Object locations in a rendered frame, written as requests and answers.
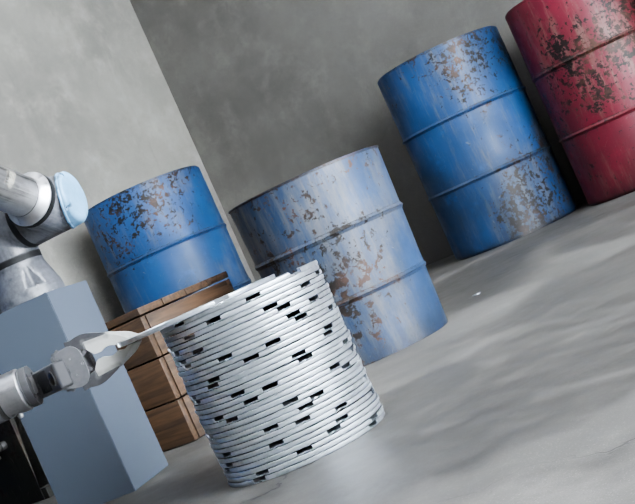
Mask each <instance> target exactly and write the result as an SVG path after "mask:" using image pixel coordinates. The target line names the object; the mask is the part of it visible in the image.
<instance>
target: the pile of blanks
mask: <svg viewBox="0 0 635 504"><path fill-rule="evenodd" d="M321 273H322V271H321V269H319V266H318V265H316V266H314V267H312V268H310V269H308V270H306V271H304V272H301V273H299V274H297V275H295V276H293V277H291V278H288V279H286V280H284V281H282V282H280V283H278V284H275V285H273V286H271V287H269V288H267V289H264V290H262V291H260V292H258V293H256V294H253V295H251V296H249V297H247V298H244V299H242V300H240V301H238V302H236V303H233V304H231V305H229V306H227V307H224V308H222V309H220V310H218V311H215V312H213V313H211V314H208V315H206V316H204V317H202V318H199V319H197V320H195V321H192V322H190V323H188V324H186V325H183V326H181V327H179V328H176V329H174V330H172V331H169V332H167V333H164V334H162V337H163V338H165V339H164V341H165V343H167V344H166V345H167V347H168V349H167V350H168V352H169V353H171V355H172V357H173V360H174V362H175V365H176V366H177V370H178V371H179V372H178V375H179V376H180V377H181V378H182V380H183V383H184V385H185V388H186V390H187V394H188V395H189V398H190V399H191V400H192V401H193V403H194V408H195V409H196V410H197V411H196V410H195V413H196V414H197V415H198V417H199V422H200V424H201V425H202V427H203V428H204V429H205V435H206V437H207V438H208V439H209V441H210V443H209V444H210V447H211V448H212V450H213V452H214V453H215V456H216V457H217V460H218V461H219V464H220V466H221V467H222V468H223V470H224V471H225V472H223V473H224V475H225V476H226V478H227V482H228V484H229V485H230V486H231V487H244V486H249V485H253V484H257V483H260V482H261V481H262V482H264V481H267V480H270V479H273V478H275V477H278V476H281V475H283V474H286V473H288V472H291V471H293V470H296V469H298V468H300V467H303V466H305V465H307V464H309V463H312V462H314V461H316V460H318V459H320V458H322V457H324V456H326V455H328V454H330V453H332V452H334V451H336V450H338V449H340V448H342V447H343V446H345V445H347V444H349V443H350V442H352V441H354V440H355V439H357V438H359V437H360V436H362V435H363V434H365V433H366V432H368V431H369V430H371V429H372V428H373V427H375V426H376V425H377V424H378V423H379V422H380V421H381V420H382V419H383V418H384V416H385V412H384V409H383V405H382V404H381V403H380V401H379V396H378V394H376V392H375V390H374V387H373V386H372V383H371V381H369V378H368V376H367V374H366V369H365V367H364V366H363V365H362V360H361V358H359V355H358V353H356V350H355V349H356V346H355V344H354V343H352V341H351V335H350V330H349V329H347V328H346V325H344V321H343V318H342V316H340V315H341V313H340V311H339V308H338V306H336V304H335V302H334V298H333V295H332V292H330V288H329V284H328V283H325V280H324V279H323V278H324V275H323V274H321ZM320 280H321V281H320ZM318 281H319V282H318ZM298 285H299V286H298ZM300 285H301V286H300ZM296 286H297V287H296ZM320 286H321V287H320ZM294 287H295V288H294ZM318 287H319V288H318ZM292 288H293V289H292ZM317 288H318V289H317ZM322 297H323V298H322ZM320 298H321V299H320ZM335 307H336V308H335ZM194 332H195V333H194ZM192 333H194V334H192ZM190 334H192V335H190ZM172 335H174V336H172ZM188 335H190V336H188ZM170 336H172V337H170ZM359 359H360V360H359ZM362 369H363V370H362ZM185 370H187V371H185ZM366 378H367V379H366ZM185 381H187V382H185Z"/></svg>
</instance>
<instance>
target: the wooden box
mask: <svg viewBox="0 0 635 504"><path fill-rule="evenodd" d="M228 277H229V276H228V274H227V272H226V271H225V272H222V273H220V274H217V275H215V276H213V277H210V278H208V279H206V280H203V281H201V282H198V283H196V284H194V285H191V286H189V287H186V288H184V289H182V290H179V291H177V292H175V293H172V294H170V295H167V296H165V297H163V298H160V299H158V300H156V301H153V302H151V303H148V304H146V305H144V306H141V307H139V308H137V309H134V310H132V311H130V312H128V313H126V314H124V315H122V316H119V317H117V318H115V319H113V320H111V321H109V322H106V323H105V324H106V326H107V329H108V331H109V332H110V331H130V332H134V333H138V334H140V333H142V332H144V331H146V330H148V329H151V328H153V327H155V326H157V325H160V324H162V323H164V322H166V321H169V320H171V319H173V318H176V317H178V316H180V315H182V314H184V313H186V312H189V311H191V310H193V309H195V308H198V307H200V306H202V305H204V304H206V303H209V302H211V301H213V300H215V299H218V298H220V297H222V296H224V295H227V294H229V293H231V292H233V291H235V290H234V288H233V286H232V284H231V281H230V279H227V280H224V281H222V282H220V283H217V282H219V281H221V280H223V279H225V278H228ZM214 283H217V284H215V285H213V286H210V285H212V284H214ZM208 286H210V287H208ZM206 287H208V288H206ZM203 288H206V289H203ZM201 289H203V290H201ZM199 290H201V291H199ZM197 291H199V292H197ZM195 292H197V293H195ZM193 293H194V294H193ZM190 294H192V295H190ZM188 295H190V296H188ZM186 296H187V297H186ZM184 297H185V298H184ZM182 298H183V299H182ZM179 299H180V300H179ZM177 300H178V301H177ZM175 301H176V302H175ZM168 304H169V305H168ZM166 305H167V306H166ZM164 339H165V338H163V337H162V334H161V332H160V331H158V332H156V333H153V334H151V335H149V336H146V337H144V338H142V341H141V343H140V345H139V347H138V349H137V350H136V352H135V353H134V354H133V355H132V356H131V357H130V358H129V359H128V360H127V361H126V362H125V363H124V367H125V369H126V371H127V373H128V376H129V378H130V380H131V382H132V384H133V387H134V389H135V391H136V393H137V396H138V398H139V400H140V402H141V405H142V407H143V409H144V411H145V413H146V416H147V418H148V420H149V422H150V425H151V427H152V429H153V431H154V434H155V436H156V438H157V440H158V442H159V445H160V447H161V449H162V451H163V452H164V451H167V450H169V449H172V448H175V447H178V446H181V445H184V444H186V443H189V442H192V441H195V440H197V439H198V438H200V437H202V436H203V435H205V429H204V428H203V427H202V425H201V424H200V422H199V417H198V415H197V414H196V413H195V410H196V409H195V408H194V403H193V401H192V400H191V399H190V398H189V395H188V394H187V390H186V388H185V385H184V383H183V380H182V378H181V377H180V376H179V375H178V372H179V371H178V370H177V366H176V365H175V362H174V360H173V357H172V355H171V353H169V352H168V350H167V349H168V347H167V345H166V344H167V343H165V341H164ZM196 411H197V410H196Z"/></svg>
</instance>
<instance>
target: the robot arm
mask: <svg viewBox="0 0 635 504"><path fill-rule="evenodd" d="M87 215H88V204H87V200H86V197H85V194H84V192H83V190H82V188H81V186H80V184H79V183H78V181H77V180H76V179H75V178H74V177H73V176H72V175H71V174H70V173H68V172H60V173H56V174H55V175H54V176H51V177H48V176H45V175H43V174H40V173H37V172H27V173H25V174H21V173H18V172H16V171H13V170H11V169H8V168H6V167H3V166H1V165H0V314H1V313H3V312H5V311H8V310H10V309H12V308H14V307H16V306H18V305H20V304H22V303H24V302H27V301H29V300H31V299H33V298H35V297H37V296H39V295H41V294H43V293H46V292H49V291H52V290H55V289H58V288H62V287H65V284H64V282H63V280H62V278H61V277H60V276H59V275H58V274H57V273H56V272H55V271H54V269H53V268H52V267H51V266H50V265H49V264H48V263H47V262H46V261H45V259H44V258H43V255H42V253H41V251H40V249H39V246H38V245H40V244H42V243H44V242H46V241H48V240H50V239H52V238H54V237H56V236H58V235H60V234H62V233H64V232H66V231H68V230H70V229H74V228H76V226H78V225H79V224H81V223H83V222H84V221H85V220H86V218H87ZM136 335H139V334H138V333H134V332H130V331H110V332H92V333H83V334H80V335H78V336H76V337H74V338H73V339H71V340H70V341H68V342H64V343H63V344H64V346H65V348H63V349H62V350H60V351H58V350H55V351H54V353H53V354H51V358H50V360H51V364H49V365H47V366H46V367H44V368H42V369H40V370H38V371H36V372H35V373H33V372H32V370H31V369H30V368H29V367H28V366H24V367H22V368H19V369H18V370H17V369H13V370H11V371H9V372H7V373H5V374H2V375H0V424H1V423H3V422H5V421H8V420H10V419H12V418H14V417H16V416H18V418H19V419H21V418H23V417H24V414H23V413H25V412H27V411H29V410H32V409H33V408H34V407H36V406H39V405H41V404H43V398H45V397H48V396H50V395H52V394H54V393H57V392H59V391H61V390H63V389H64V391H65V390H66V391H67V392H69V391H72V392H74V391H76V388H80V387H83V388H84V390H85V391H86V390H87V389H89V388H91V387H96V386H99V385H101V384H103V383H104V382H106V381H107V380H109V379H110V378H111V377H112V375H113V374H114V373H115V372H116V371H117V370H118V369H119V368H120V367H121V366H122V365H123V364H124V363H125V362H126V361H127V360H128V359H129V358H130V357H131V356H132V355H133V354H134V353H135V352H136V350H137V349H138V347H139V345H140V343H141V341H142V339H140V340H137V341H135V342H133V343H130V344H128V346H127V347H126V348H125V349H122V350H118V351H117V352H116V353H115V354H114V355H112V356H104V357H102V358H100V359H98V360H97V362H96V361H95V359H94V357H93V354H97V353H99V352H101V351H103V350H104V349H105V348H106V347H107V346H109V345H117V344H118V343H119V342H121V341H125V340H127V339H129V338H132V337H134V336H136ZM92 353H93V354H92Z"/></svg>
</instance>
